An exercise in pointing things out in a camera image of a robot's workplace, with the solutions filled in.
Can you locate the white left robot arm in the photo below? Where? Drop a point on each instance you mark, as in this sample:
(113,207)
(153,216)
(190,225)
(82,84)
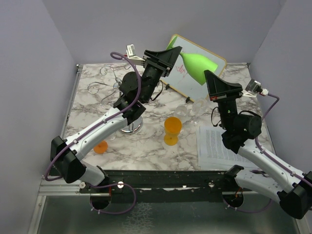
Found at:
(136,90)

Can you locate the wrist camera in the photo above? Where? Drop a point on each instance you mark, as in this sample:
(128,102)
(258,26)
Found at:
(132,56)
(253,89)

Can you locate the orange wine glass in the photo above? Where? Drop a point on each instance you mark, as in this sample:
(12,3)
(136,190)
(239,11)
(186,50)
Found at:
(172,128)
(101,147)

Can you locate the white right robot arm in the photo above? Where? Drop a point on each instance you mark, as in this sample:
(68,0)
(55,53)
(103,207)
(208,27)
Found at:
(290,187)

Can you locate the aluminium table edge rail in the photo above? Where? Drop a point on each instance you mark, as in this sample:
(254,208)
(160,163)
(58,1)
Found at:
(40,201)

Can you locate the black front mounting rail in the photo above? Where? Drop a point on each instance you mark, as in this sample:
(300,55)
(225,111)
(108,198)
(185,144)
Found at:
(165,186)

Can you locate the green wine glass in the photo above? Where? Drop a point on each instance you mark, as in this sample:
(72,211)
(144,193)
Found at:
(196,64)

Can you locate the clear wine glass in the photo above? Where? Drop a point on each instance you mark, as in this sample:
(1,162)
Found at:
(182,113)
(199,106)

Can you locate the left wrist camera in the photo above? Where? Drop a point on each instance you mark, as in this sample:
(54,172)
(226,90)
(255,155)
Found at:
(132,56)

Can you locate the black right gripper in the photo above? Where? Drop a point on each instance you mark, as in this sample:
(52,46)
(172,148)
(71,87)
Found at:
(220,90)

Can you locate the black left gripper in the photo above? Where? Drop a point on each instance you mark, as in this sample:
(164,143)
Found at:
(167,58)

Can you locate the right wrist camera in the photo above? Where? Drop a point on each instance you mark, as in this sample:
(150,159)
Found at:
(253,89)

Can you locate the yellow framed whiteboard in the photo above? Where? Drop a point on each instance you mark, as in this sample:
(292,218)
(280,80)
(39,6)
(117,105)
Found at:
(187,76)

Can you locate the printed paper sheets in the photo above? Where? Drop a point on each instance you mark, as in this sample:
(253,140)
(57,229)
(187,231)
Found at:
(213,155)

